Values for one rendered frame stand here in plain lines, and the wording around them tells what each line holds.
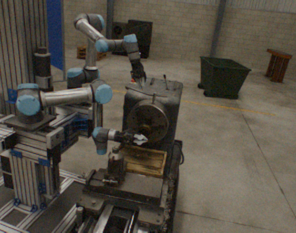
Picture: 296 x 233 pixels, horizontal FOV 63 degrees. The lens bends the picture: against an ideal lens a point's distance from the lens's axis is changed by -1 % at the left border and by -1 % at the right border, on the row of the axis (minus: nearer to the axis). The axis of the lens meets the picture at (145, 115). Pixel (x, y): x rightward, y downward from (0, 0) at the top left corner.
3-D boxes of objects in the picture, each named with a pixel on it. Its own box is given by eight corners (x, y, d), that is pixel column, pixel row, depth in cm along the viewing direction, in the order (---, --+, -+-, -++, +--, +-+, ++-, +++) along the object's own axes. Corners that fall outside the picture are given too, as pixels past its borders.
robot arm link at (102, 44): (67, 9, 168) (103, 40, 142) (81, 10, 175) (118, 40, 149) (65, 25, 174) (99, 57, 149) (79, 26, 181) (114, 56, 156)
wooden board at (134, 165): (120, 147, 188) (121, 143, 187) (166, 156, 184) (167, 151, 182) (108, 170, 161) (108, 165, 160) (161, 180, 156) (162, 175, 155)
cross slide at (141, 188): (93, 171, 148) (93, 165, 147) (162, 185, 143) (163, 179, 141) (82, 188, 133) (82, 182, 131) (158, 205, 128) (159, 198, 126)
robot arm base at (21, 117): (12, 120, 148) (10, 105, 144) (30, 112, 162) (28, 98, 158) (32, 125, 145) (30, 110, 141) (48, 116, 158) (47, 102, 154)
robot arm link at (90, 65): (77, 81, 201) (80, 11, 176) (93, 79, 211) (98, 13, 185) (84, 86, 194) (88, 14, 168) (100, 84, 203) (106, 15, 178)
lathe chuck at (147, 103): (126, 131, 197) (133, 96, 185) (163, 142, 195) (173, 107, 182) (123, 136, 189) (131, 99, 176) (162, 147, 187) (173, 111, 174)
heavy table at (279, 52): (259, 72, 1015) (266, 48, 975) (270, 74, 1009) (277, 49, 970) (271, 81, 868) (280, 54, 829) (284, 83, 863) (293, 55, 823)
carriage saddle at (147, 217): (94, 177, 153) (94, 169, 150) (167, 192, 146) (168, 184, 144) (72, 212, 125) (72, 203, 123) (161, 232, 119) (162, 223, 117)
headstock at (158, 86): (134, 110, 262) (137, 75, 246) (178, 117, 255) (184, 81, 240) (118, 134, 208) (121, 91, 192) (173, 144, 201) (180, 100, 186)
